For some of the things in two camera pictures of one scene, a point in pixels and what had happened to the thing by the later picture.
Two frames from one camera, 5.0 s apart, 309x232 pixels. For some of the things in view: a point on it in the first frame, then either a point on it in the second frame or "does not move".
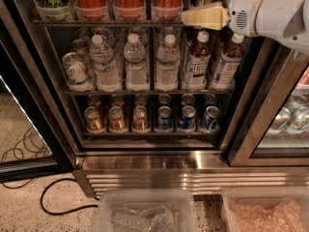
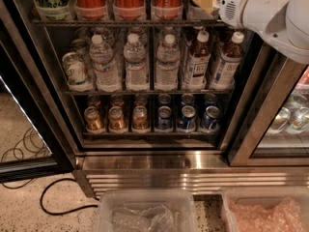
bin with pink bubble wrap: x=266 y=209 does not move
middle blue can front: x=188 y=120 does not move
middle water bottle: x=136 y=70 does not move
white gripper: x=243 y=12 to x=229 y=6
